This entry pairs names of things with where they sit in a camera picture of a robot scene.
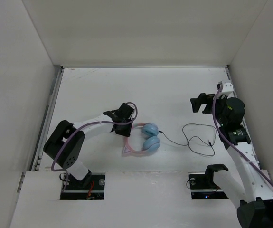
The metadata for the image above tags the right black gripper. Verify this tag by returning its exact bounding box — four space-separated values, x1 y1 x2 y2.
190 91 228 126

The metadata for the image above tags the thin black headphone cable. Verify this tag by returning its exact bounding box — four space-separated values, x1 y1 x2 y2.
158 123 217 157

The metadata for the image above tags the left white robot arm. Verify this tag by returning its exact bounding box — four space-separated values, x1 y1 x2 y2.
43 102 138 192

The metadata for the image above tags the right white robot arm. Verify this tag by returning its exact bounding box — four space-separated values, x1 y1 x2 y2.
190 93 273 228

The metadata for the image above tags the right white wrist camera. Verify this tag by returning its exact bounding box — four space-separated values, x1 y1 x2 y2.
217 80 234 95

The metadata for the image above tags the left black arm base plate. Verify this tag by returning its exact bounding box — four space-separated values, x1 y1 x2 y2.
59 173 106 200

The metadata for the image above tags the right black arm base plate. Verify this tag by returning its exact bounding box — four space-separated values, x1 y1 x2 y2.
186 172 228 200

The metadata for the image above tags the left metal table rail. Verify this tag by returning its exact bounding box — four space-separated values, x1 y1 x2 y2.
27 65 64 171

